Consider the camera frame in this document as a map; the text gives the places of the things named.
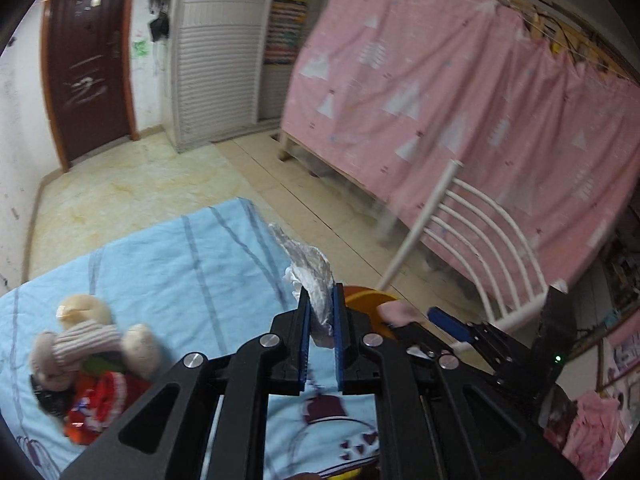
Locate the light blue bed sheet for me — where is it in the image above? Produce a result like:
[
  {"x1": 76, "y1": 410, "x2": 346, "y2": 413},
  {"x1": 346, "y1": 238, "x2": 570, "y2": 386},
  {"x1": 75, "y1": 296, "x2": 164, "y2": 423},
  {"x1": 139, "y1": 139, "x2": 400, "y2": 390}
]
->
[{"x1": 1, "y1": 198, "x2": 380, "y2": 479}]

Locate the clear plastic wrap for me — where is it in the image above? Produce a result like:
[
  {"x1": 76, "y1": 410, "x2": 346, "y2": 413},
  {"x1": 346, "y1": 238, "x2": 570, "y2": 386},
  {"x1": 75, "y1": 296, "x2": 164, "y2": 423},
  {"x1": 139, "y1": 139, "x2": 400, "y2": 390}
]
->
[{"x1": 269, "y1": 223, "x2": 335, "y2": 349}]

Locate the orange plastic trash bin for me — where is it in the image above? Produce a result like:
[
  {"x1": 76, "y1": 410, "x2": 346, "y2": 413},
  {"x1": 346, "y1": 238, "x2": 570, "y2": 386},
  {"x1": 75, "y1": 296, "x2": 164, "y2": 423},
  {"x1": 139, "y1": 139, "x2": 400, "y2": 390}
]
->
[{"x1": 343, "y1": 285, "x2": 396, "y2": 339}]

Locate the red knitted cloth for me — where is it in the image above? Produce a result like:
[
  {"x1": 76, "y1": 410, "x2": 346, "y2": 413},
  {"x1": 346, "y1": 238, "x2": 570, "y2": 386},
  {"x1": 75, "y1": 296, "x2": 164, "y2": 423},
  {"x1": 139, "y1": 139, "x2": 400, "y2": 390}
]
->
[{"x1": 64, "y1": 372, "x2": 151, "y2": 445}]

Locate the dark brown door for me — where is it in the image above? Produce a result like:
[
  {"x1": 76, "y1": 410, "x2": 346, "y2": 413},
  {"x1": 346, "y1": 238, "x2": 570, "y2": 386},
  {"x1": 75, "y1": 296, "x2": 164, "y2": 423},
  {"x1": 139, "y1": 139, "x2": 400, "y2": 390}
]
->
[{"x1": 40, "y1": 0, "x2": 139, "y2": 170}]

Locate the beige plush toy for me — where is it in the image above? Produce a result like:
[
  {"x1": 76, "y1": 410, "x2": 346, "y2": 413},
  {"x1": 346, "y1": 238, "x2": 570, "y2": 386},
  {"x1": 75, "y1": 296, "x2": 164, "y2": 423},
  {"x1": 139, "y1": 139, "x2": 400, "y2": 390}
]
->
[{"x1": 29, "y1": 294, "x2": 162, "y2": 392}]

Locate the colourful wall chart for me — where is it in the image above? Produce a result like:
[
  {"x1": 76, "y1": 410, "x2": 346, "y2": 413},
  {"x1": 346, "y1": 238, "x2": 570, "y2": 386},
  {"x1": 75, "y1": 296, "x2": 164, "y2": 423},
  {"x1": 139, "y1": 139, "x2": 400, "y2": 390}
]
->
[{"x1": 264, "y1": 0, "x2": 307, "y2": 65}]

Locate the pink tree-print curtain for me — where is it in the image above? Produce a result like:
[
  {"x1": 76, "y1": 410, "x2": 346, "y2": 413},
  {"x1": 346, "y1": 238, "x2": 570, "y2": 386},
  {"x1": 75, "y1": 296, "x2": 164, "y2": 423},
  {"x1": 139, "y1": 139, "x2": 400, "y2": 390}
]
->
[{"x1": 282, "y1": 0, "x2": 639, "y2": 285}]

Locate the white metal chair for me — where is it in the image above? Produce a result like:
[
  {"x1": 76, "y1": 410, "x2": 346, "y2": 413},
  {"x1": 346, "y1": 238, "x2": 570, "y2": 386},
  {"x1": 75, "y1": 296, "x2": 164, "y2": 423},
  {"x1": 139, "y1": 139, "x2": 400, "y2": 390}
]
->
[{"x1": 378, "y1": 159, "x2": 568, "y2": 333}]

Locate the white louvered wardrobe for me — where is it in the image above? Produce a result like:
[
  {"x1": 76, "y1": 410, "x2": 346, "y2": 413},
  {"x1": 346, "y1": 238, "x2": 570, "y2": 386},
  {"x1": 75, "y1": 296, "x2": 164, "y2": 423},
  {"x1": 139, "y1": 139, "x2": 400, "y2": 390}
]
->
[{"x1": 168, "y1": 0, "x2": 272, "y2": 152}]

